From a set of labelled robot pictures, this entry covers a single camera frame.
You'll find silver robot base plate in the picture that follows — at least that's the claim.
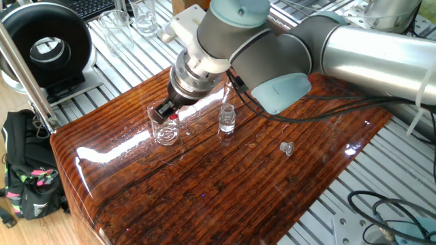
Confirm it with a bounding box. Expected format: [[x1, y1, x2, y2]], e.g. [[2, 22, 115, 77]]
[[332, 212, 375, 245]]

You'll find white device base plate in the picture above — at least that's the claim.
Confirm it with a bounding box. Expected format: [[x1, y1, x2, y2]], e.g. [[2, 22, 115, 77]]
[[0, 44, 104, 108]]

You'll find wood grain table mat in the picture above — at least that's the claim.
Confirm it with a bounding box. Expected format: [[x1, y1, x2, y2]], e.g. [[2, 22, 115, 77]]
[[50, 66, 392, 245]]

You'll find black round blower fan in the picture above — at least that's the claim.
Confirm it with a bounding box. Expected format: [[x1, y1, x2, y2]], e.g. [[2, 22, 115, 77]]
[[0, 1, 98, 99]]

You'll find small clear glass bottle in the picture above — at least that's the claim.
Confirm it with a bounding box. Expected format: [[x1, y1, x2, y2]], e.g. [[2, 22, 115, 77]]
[[218, 103, 236, 133]]

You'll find black backpack with pink print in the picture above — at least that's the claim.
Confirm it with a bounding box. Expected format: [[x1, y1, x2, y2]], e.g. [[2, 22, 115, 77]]
[[0, 108, 72, 229]]

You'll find clear glass bottle stopper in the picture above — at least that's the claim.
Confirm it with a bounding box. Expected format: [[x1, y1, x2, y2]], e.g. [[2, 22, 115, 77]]
[[279, 141, 295, 157]]

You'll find glass beaker with water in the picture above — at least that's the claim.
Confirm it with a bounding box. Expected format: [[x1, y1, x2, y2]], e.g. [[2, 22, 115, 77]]
[[128, 0, 159, 37]]

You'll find black computer keyboard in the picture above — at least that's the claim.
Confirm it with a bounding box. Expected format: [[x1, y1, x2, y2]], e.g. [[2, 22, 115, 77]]
[[59, 0, 116, 21]]

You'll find clear glass beaker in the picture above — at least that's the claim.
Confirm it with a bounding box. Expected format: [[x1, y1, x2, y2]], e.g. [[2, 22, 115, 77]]
[[221, 73, 239, 105], [146, 98, 181, 146]]

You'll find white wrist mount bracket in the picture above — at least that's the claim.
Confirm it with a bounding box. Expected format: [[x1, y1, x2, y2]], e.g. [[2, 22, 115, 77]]
[[160, 3, 233, 75]]

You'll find aluminium frame beam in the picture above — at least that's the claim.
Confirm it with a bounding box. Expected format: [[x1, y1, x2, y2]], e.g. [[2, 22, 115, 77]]
[[0, 20, 61, 134]]

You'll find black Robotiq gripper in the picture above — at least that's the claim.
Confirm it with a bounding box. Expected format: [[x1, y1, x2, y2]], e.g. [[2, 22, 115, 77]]
[[154, 83, 206, 125]]

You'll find glass dropper with red bulb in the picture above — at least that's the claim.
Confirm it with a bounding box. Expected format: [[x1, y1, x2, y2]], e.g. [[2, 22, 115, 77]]
[[159, 113, 179, 137]]

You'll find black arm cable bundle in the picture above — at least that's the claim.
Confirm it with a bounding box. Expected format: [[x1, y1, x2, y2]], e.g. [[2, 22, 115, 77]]
[[225, 67, 436, 124]]

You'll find black cable with metal plug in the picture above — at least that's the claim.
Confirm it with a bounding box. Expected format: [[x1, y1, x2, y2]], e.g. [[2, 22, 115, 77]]
[[347, 189, 436, 244]]

